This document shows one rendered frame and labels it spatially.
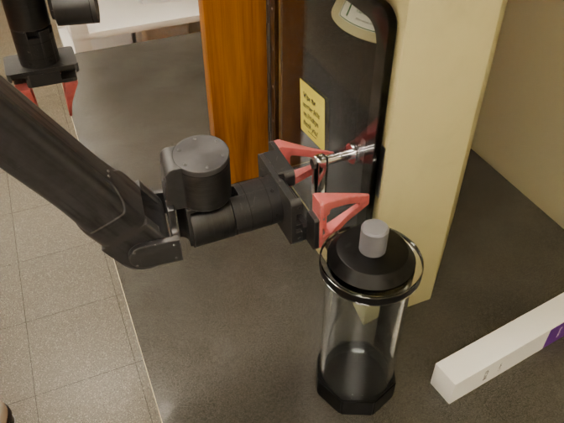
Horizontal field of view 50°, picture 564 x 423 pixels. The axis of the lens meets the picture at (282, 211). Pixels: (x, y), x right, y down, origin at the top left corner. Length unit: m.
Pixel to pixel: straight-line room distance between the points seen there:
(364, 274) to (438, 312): 0.32
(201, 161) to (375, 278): 0.21
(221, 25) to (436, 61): 0.40
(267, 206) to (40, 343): 1.57
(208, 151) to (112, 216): 0.11
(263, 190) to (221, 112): 0.35
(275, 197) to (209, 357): 0.27
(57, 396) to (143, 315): 1.15
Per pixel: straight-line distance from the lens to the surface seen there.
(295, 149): 0.73
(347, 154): 0.71
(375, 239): 0.60
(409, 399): 0.81
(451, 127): 0.70
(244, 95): 1.00
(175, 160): 0.60
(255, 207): 0.66
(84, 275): 2.32
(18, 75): 0.97
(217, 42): 0.94
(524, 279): 0.98
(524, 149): 1.16
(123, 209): 0.61
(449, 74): 0.66
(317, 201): 0.64
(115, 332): 2.11
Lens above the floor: 1.61
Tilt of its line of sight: 41 degrees down
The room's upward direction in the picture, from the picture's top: straight up
